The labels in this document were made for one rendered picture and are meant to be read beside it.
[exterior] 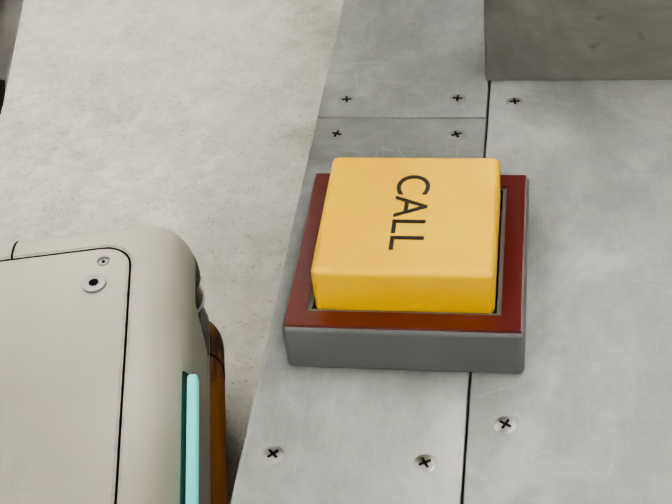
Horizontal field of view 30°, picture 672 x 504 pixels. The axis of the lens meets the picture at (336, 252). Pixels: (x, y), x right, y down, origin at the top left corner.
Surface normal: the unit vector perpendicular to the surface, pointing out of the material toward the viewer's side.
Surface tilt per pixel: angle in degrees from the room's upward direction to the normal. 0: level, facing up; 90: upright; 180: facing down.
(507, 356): 90
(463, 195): 0
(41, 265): 0
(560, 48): 90
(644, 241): 0
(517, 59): 90
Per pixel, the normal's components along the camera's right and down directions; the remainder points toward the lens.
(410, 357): -0.13, 0.69
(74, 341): -0.10, -0.72
